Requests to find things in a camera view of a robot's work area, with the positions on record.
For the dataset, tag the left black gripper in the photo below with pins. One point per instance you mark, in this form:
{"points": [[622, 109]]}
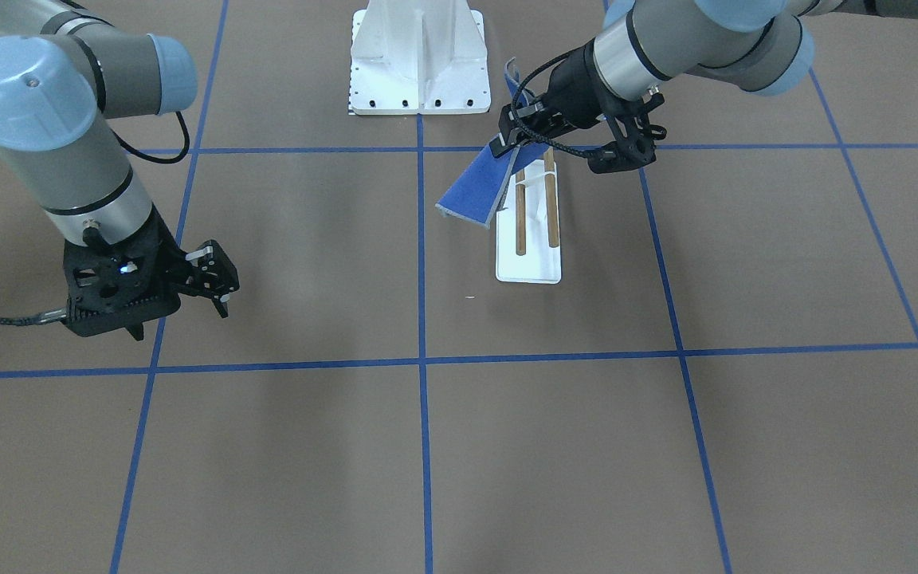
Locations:
{"points": [[573, 88]]}

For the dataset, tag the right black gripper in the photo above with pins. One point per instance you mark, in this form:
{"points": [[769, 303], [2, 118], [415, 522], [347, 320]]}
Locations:
{"points": [[166, 253]]}

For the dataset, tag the blue microfibre towel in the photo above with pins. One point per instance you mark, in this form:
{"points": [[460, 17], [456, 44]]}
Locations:
{"points": [[479, 191]]}

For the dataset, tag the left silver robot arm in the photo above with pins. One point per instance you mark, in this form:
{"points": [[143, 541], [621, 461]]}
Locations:
{"points": [[759, 46]]}

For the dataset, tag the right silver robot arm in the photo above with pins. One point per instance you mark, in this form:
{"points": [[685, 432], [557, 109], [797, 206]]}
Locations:
{"points": [[78, 99]]}

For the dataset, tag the inner wooden rack rod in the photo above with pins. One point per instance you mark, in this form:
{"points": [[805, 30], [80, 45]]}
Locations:
{"points": [[520, 214]]}

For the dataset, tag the white towel rack base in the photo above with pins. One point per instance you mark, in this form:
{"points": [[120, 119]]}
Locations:
{"points": [[540, 264]]}

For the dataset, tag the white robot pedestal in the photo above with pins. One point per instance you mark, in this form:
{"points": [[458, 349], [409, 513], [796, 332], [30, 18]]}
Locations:
{"points": [[418, 57]]}

